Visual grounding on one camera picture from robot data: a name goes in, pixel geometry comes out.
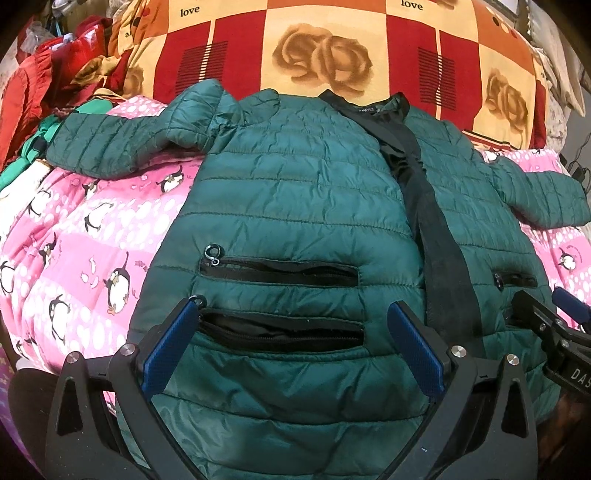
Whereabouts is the red orange rose blanket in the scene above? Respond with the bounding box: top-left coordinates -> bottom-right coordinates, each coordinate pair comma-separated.
108,0 -> 549,150

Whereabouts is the red clothes pile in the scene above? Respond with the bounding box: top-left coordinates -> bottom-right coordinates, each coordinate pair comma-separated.
1,15 -> 112,167

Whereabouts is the green garment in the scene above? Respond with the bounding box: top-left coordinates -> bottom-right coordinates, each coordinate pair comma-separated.
0,98 -> 113,190

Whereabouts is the dark green puffer jacket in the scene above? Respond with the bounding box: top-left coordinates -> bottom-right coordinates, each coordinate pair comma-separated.
47,80 -> 590,479

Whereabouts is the pink penguin bedsheet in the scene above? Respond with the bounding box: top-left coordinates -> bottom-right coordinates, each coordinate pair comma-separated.
1,96 -> 211,373

